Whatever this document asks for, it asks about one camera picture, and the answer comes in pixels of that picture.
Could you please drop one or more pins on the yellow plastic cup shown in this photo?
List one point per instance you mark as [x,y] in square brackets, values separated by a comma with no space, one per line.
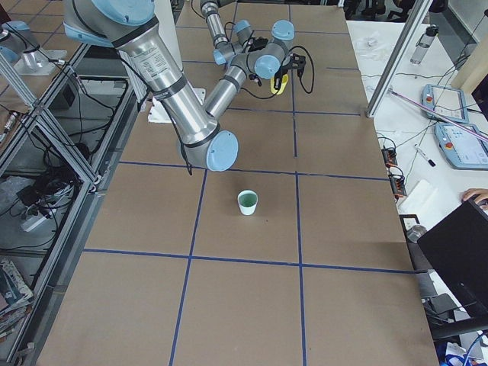
[277,92]

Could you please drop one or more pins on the green plastic cup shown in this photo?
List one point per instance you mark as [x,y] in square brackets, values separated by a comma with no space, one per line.
[247,202]

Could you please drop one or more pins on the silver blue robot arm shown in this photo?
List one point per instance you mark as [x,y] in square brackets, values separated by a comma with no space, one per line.
[224,48]
[133,27]

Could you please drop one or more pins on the stack of magazines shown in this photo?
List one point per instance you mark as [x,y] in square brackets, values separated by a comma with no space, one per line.
[16,297]

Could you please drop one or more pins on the person's hand at desk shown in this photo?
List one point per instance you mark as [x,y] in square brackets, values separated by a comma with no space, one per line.
[478,195]

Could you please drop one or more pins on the orange black connector upper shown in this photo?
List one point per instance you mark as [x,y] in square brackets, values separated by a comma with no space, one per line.
[390,157]

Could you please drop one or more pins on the orange black connector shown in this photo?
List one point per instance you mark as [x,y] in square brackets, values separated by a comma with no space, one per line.
[397,183]
[390,157]

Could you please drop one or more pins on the clear water bottle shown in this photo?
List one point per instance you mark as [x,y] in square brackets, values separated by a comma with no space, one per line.
[424,43]

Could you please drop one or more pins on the orange black connector lower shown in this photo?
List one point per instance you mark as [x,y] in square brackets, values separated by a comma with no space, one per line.
[397,183]

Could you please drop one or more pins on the upper blue teach pendant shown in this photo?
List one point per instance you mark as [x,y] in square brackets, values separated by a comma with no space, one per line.
[449,102]

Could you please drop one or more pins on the blue teach pendant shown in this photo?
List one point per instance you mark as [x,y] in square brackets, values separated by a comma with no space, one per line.
[462,149]
[449,102]

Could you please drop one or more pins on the black marker pen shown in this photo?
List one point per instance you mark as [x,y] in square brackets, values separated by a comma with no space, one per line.
[424,156]

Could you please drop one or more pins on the white folded paper towel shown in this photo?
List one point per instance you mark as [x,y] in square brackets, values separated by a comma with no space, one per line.
[419,198]

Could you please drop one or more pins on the lower blue teach pendant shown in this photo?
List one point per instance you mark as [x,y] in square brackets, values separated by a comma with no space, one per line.
[462,149]

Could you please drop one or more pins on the black laptop computer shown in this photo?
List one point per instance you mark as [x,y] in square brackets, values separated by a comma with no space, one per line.
[456,248]

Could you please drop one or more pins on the white power strip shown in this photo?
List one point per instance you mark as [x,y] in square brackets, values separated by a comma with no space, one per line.
[34,221]

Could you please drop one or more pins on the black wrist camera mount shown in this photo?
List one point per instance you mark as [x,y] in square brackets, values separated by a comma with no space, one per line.
[298,63]

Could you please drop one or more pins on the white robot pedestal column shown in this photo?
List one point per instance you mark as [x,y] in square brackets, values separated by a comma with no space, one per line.
[173,97]

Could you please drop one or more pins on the aluminium frame post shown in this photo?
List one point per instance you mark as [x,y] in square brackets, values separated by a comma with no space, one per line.
[414,20]

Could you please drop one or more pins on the aluminium side frame rack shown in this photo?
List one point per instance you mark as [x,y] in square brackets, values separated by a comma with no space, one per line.
[63,128]

